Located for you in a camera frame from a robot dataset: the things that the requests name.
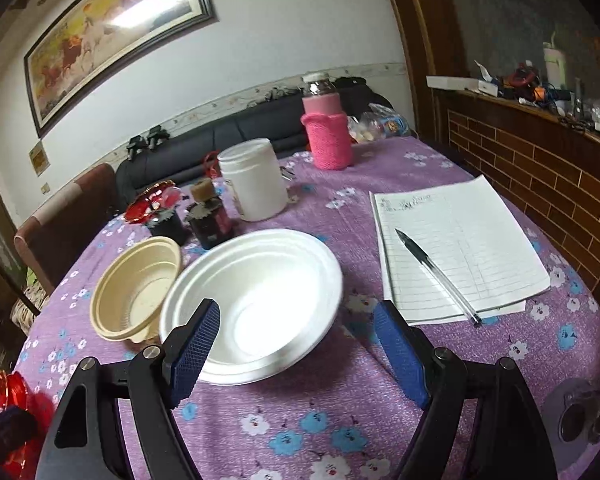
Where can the small yellow wall plaque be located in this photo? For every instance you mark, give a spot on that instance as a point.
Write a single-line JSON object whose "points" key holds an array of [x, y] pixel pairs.
{"points": [[39, 158]]}

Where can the brown upholstered chair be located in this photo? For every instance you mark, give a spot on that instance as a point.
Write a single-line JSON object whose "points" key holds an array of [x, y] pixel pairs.
{"points": [[65, 225]]}

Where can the wooden chair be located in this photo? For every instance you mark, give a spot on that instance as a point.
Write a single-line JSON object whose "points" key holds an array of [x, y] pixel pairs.
{"points": [[10, 305]]}

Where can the lined paper notebook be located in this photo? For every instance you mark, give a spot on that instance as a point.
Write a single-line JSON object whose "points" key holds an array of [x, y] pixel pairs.
{"points": [[455, 240]]}

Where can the black jar with label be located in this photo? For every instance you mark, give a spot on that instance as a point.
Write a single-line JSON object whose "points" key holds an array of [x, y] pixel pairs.
{"points": [[167, 230]]}

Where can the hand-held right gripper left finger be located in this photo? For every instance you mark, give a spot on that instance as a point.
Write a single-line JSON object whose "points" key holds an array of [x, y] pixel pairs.
{"points": [[192, 360]]}

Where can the framed wall painting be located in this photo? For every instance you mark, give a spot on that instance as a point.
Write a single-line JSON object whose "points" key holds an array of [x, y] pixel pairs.
{"points": [[115, 35]]}

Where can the clear plastic snack bag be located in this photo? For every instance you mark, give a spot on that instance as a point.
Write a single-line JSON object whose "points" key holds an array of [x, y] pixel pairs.
{"points": [[380, 125]]}

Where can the cream ribbed plastic bowl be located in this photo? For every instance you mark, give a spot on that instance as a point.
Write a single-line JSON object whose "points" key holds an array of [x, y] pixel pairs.
{"points": [[130, 290]]}

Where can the flat white box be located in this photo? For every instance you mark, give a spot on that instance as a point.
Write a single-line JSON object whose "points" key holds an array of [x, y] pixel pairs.
{"points": [[460, 85]]}

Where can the dark jar with cork lid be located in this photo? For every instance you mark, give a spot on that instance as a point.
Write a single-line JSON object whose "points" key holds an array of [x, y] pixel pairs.
{"points": [[210, 225]]}

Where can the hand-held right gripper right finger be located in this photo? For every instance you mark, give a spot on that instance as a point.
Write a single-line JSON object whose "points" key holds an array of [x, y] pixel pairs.
{"points": [[402, 355]]}

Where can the black ballpoint pen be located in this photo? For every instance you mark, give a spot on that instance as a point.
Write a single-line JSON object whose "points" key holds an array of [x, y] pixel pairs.
{"points": [[430, 265]]}

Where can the wooden door frame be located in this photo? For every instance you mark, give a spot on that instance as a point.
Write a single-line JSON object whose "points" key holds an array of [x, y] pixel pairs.
{"points": [[410, 50]]}

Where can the purple floral tablecloth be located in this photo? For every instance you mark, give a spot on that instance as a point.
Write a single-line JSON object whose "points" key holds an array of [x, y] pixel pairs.
{"points": [[360, 390]]}

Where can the wooden brick-pattern counter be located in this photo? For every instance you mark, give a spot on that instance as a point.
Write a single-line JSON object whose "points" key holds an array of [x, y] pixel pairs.
{"points": [[540, 170]]}

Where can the black leather sofa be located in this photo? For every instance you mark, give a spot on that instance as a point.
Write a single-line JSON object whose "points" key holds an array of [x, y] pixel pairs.
{"points": [[190, 155]]}

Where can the white plastic jar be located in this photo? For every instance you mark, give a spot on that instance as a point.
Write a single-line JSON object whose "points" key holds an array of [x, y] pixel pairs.
{"points": [[257, 185]]}

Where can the bottle with pink knitted sleeve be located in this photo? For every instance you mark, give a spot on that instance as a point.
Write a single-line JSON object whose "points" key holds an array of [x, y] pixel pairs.
{"points": [[327, 135]]}

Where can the dark cloth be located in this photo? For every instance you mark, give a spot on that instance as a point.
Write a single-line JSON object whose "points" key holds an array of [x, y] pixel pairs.
{"points": [[5, 435]]}

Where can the small red object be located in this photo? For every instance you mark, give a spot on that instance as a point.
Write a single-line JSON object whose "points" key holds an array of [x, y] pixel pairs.
{"points": [[211, 164]]}

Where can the large white paper bowl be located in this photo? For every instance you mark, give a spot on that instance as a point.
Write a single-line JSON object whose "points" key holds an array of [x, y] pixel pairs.
{"points": [[280, 367]]}

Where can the red plate with gold rim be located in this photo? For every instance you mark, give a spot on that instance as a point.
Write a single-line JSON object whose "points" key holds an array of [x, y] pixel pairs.
{"points": [[20, 395], [145, 205]]}

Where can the grey phone stand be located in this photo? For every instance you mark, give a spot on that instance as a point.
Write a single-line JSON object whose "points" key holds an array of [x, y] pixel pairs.
{"points": [[580, 410]]}

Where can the small black device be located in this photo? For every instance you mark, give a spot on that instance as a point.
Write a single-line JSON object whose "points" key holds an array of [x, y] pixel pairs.
{"points": [[158, 138], [135, 147]]}

